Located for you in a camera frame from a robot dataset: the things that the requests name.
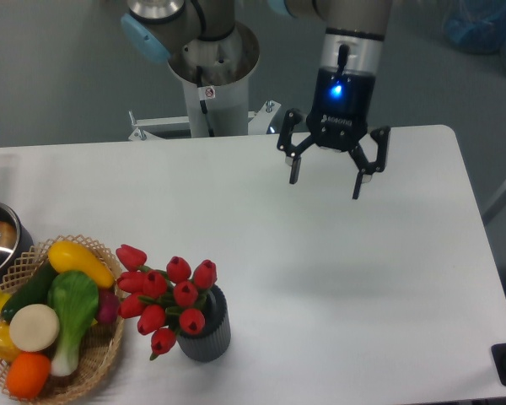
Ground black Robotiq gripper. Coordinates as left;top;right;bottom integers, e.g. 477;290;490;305
277;69;391;200

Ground red tulip bouquet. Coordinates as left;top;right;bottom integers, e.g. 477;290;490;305
116;244;218;360

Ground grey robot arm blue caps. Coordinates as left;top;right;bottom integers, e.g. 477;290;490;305
121;1;392;197

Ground dark grey ribbed vase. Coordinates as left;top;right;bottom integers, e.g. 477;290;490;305
177;285;231;363

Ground blue plastic bag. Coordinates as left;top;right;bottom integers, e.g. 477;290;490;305
441;1;506;69

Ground purple red radish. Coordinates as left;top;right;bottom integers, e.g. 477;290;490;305
95;289;121;325

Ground yellow squash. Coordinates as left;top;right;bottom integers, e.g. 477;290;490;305
47;240;115;289

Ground green bok choy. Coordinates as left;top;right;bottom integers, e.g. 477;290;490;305
47;270;99;377

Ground woven wicker basket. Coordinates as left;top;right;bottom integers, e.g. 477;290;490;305
0;235;124;404

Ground dark green cucumber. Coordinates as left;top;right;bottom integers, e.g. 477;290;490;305
1;262;58;323

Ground round cream bun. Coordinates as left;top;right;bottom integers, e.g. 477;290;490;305
9;304;60;352

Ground orange fruit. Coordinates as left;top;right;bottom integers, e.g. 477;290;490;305
5;352;51;400

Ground yellow bell pepper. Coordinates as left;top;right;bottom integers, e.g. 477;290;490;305
0;321;22;363

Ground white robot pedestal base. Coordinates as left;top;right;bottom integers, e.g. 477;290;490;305
129;22;284;141

